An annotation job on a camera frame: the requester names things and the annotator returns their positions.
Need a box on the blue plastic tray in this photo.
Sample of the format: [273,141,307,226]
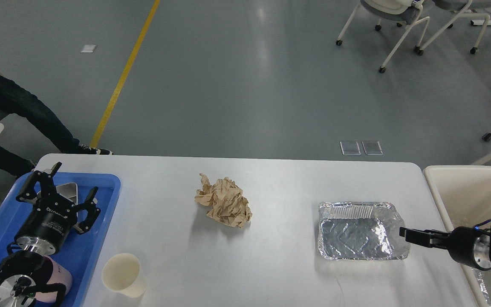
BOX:
[0,172,121,307]

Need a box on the white chair right background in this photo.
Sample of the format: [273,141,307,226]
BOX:
[414,0,491,56]

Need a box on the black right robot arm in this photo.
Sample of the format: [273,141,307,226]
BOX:
[399,218,491,271]

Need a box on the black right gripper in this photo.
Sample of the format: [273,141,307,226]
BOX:
[399,226,491,271]

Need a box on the cream paper cup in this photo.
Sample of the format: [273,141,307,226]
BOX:
[101,253,147,298]

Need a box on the stainless steel rectangular container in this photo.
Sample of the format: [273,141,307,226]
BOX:
[32,182,78,206]

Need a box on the aluminium foil tray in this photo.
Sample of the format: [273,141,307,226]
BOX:
[317,202,410,261]

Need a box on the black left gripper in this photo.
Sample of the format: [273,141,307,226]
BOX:
[14,162,101,256]

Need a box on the pink mug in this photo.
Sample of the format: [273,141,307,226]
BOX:
[32,257,72,295]

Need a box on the white chair with grey seat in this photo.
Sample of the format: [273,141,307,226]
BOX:
[335,0,430,74]

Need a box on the beige plastic bin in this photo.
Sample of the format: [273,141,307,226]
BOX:
[423,165,491,299]

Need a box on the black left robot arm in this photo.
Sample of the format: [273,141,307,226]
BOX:
[0,162,101,307]

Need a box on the crumpled brown paper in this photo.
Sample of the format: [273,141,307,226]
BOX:
[194,173,253,229]

